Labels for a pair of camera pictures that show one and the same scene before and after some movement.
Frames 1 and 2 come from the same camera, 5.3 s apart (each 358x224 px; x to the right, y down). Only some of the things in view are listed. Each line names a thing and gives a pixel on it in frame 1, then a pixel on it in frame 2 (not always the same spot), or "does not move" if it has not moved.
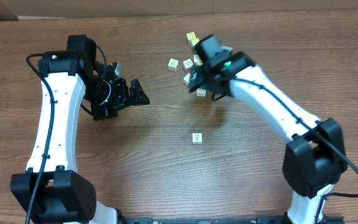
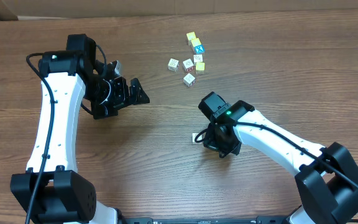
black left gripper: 122,99 does not move
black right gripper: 202,78 -> 212,142
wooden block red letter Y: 173,65 does not move
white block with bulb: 197,138 does not move
